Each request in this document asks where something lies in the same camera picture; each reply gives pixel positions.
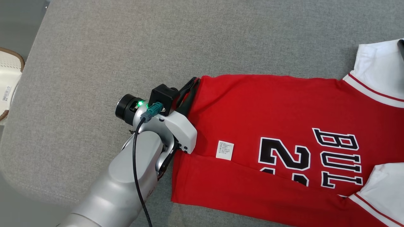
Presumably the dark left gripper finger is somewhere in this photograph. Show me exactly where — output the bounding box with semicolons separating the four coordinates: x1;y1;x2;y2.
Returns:
179;78;201;118
176;77;199;107

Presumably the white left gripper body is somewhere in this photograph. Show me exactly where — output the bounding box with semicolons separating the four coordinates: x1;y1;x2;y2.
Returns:
115;94;198;154

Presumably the red Bulls basketball jersey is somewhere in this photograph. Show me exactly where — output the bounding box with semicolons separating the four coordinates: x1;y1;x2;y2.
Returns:
170;38;404;227

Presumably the white laundry basket brown rim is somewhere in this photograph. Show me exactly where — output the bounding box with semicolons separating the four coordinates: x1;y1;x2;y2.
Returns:
0;47;26;122

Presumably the left arm teal plug cable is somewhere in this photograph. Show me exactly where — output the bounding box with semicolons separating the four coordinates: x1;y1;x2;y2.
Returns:
132;102;164;227

